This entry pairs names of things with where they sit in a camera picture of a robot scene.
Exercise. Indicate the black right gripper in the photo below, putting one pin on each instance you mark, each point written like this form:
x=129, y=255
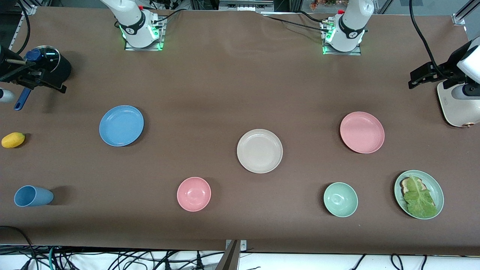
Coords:
x=5, y=69

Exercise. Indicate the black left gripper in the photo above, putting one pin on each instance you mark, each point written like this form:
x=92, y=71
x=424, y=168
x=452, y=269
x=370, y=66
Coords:
x=446, y=71

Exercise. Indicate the pink shallow plate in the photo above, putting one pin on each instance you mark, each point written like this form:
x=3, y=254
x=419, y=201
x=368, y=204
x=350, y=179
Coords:
x=362, y=132

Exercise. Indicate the blue shallow plate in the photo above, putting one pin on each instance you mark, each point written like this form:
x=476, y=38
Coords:
x=121, y=125

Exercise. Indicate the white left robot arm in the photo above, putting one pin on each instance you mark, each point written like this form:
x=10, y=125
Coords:
x=352, y=20

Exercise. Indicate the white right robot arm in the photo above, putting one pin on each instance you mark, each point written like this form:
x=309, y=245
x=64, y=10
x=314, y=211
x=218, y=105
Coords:
x=131, y=17

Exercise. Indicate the glass lid with blue knob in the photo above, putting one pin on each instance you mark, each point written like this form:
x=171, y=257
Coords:
x=48, y=58

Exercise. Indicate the black cooking pot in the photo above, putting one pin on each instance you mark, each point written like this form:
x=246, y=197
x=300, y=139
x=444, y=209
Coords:
x=62, y=69

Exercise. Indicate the cream toaster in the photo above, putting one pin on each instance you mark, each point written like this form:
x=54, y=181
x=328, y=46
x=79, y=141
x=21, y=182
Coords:
x=455, y=110

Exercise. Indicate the yellow mango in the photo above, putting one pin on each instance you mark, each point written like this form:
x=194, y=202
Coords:
x=13, y=140

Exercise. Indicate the toasted bread slice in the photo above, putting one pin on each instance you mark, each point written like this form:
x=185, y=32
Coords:
x=404, y=183

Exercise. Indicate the green shallow plate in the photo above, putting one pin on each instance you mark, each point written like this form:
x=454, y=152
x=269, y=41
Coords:
x=437, y=187

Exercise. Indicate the blue plastic cup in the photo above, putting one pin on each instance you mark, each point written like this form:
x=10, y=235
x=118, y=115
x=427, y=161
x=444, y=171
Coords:
x=32, y=196

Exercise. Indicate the green lettuce leaf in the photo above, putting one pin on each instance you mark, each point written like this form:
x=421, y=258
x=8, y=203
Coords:
x=420, y=198

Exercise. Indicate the green bowl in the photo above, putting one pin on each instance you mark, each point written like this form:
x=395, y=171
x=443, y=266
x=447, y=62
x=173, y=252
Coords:
x=340, y=199

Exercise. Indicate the beige shallow plate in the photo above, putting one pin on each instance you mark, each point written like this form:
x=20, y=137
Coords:
x=259, y=151

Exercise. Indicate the grey metal box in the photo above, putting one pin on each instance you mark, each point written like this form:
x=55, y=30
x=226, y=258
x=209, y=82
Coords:
x=245, y=4

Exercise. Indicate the pink bowl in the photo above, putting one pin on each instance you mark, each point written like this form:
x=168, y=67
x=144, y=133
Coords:
x=194, y=194

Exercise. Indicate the aluminium frame rail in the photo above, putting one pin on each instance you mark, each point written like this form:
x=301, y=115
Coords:
x=18, y=32

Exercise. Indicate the aluminium corner bracket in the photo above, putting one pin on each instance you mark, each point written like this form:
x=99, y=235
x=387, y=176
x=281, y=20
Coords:
x=459, y=17

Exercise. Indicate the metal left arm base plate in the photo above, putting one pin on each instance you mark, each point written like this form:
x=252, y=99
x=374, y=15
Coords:
x=343, y=53

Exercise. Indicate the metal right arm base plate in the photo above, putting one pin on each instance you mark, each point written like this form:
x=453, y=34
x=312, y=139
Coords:
x=162, y=37

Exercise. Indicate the small metal clamp bracket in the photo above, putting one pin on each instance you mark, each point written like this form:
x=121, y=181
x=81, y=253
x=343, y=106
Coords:
x=243, y=245

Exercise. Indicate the dark camera stand bar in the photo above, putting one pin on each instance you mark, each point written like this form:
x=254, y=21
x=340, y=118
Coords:
x=230, y=258

